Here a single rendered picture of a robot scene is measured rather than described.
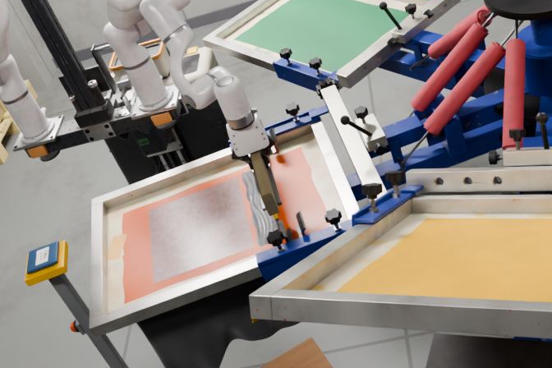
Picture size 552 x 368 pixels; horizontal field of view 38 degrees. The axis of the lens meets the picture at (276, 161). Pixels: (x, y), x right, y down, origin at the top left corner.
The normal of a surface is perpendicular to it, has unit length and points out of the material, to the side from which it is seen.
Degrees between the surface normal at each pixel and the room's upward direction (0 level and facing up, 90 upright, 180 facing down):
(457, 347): 0
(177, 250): 0
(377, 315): 58
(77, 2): 90
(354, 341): 0
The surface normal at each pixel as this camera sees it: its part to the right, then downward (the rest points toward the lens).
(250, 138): 0.21, 0.57
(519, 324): -0.43, 0.15
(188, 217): -0.31, -0.76
